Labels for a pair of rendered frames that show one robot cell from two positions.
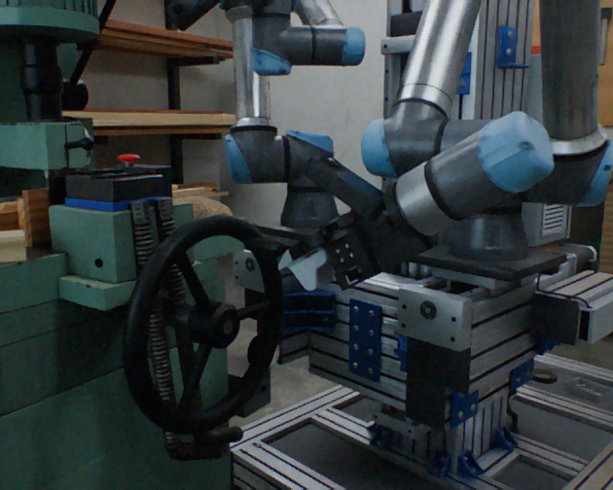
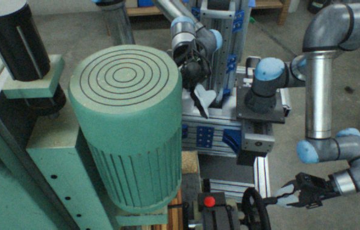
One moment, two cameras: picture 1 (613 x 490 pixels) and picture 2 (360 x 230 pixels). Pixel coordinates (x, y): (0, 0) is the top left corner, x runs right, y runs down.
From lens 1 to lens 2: 1.10 m
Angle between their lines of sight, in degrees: 48
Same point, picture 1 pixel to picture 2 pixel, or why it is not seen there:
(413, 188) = (349, 190)
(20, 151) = (144, 221)
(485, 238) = (268, 106)
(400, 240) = (332, 195)
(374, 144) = (313, 160)
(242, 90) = not seen: hidden behind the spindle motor
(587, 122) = not seen: hidden behind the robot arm
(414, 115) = (327, 146)
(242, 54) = (120, 32)
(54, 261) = not seen: outside the picture
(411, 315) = (250, 145)
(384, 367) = (214, 143)
